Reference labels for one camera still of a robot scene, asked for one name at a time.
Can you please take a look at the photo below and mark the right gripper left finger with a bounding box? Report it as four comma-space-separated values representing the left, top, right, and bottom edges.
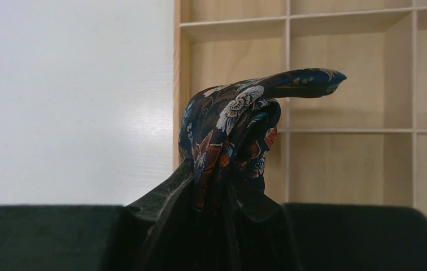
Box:
0, 160, 198, 270

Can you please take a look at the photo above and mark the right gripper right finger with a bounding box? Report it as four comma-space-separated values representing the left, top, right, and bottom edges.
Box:
228, 177, 427, 270

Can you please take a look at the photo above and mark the dark floral tie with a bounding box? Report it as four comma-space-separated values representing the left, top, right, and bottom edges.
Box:
178, 68, 346, 211

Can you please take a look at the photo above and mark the wooden compartment tray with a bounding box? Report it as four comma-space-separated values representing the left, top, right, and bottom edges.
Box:
173, 1, 427, 215

